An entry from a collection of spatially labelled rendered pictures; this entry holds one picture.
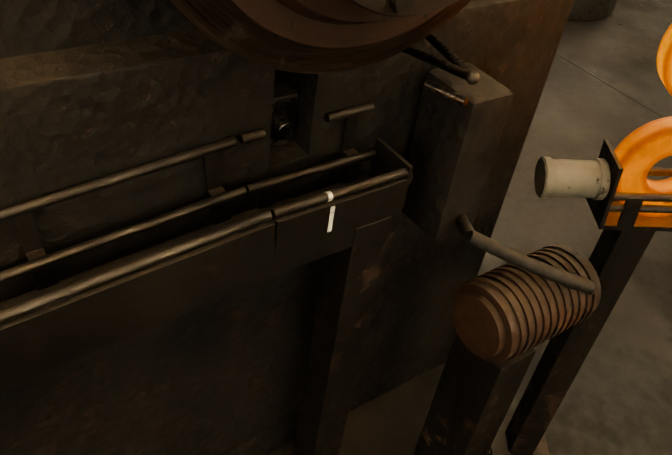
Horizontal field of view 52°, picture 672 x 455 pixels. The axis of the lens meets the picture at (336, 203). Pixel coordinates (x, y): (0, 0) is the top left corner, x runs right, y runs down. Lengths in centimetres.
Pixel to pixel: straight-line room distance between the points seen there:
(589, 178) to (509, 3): 27
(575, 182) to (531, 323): 21
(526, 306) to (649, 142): 28
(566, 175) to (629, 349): 88
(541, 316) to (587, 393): 65
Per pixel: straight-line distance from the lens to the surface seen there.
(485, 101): 89
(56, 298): 72
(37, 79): 70
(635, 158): 102
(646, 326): 190
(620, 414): 168
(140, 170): 76
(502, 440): 151
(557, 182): 100
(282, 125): 85
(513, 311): 100
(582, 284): 104
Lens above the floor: 121
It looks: 38 degrees down
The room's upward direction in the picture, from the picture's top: 9 degrees clockwise
